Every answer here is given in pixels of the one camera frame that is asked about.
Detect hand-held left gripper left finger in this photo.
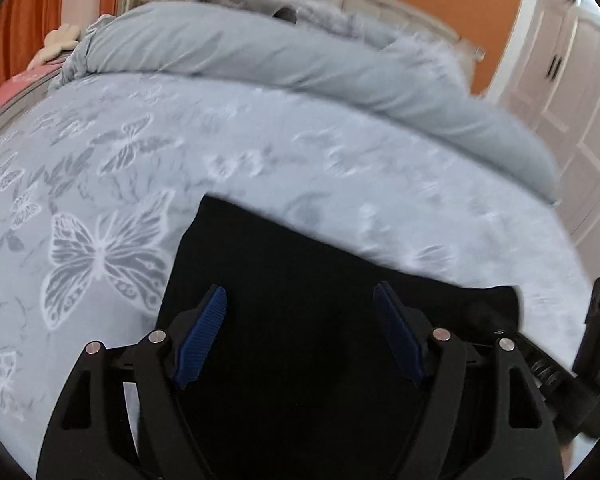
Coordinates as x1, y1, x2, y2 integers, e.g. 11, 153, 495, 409
36, 285, 228, 480

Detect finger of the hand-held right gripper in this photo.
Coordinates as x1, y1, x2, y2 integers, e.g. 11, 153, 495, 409
497, 328, 576, 391

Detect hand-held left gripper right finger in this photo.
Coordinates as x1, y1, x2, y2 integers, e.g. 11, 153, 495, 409
372, 281, 565, 480

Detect black pants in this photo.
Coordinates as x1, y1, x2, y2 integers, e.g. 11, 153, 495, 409
137, 195, 523, 480

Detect butterfly print bed sheet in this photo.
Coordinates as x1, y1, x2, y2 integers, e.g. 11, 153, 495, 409
0, 67, 593, 428

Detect white wardrobe doors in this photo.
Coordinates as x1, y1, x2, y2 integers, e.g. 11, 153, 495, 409
482, 0, 600, 241

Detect grey duvet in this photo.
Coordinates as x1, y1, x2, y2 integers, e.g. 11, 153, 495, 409
47, 0, 561, 205

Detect beige window seat cabinet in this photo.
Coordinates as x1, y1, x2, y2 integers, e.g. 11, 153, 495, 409
0, 77, 63, 153

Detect pink window seat mat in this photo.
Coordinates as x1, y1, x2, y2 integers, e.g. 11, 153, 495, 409
0, 62, 71, 123

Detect cream flower-shaped cushion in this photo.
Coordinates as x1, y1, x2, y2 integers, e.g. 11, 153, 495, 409
28, 23, 83, 68

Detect orange curtain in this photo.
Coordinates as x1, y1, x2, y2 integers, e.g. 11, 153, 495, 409
0, 0, 126, 106

